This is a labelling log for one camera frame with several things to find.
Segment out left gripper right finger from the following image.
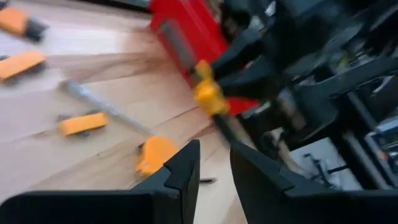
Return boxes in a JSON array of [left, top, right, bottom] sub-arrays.
[[229, 144, 398, 224]]

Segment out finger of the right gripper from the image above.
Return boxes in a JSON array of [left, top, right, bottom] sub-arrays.
[[211, 29, 280, 79], [217, 58, 290, 100]]

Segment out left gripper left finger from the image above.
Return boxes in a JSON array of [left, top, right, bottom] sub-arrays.
[[0, 139, 201, 224]]

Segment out yellow-handled pliers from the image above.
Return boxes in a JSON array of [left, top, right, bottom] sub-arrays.
[[192, 58, 242, 149]]

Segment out orange screwdriver bit holder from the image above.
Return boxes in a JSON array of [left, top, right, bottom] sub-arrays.
[[0, 50, 48, 82], [58, 111, 110, 138]]

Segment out white paper sheet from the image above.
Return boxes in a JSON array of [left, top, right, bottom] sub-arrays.
[[289, 136, 363, 191]]

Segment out red plastic bin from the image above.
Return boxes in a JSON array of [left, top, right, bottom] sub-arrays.
[[149, 0, 261, 116]]

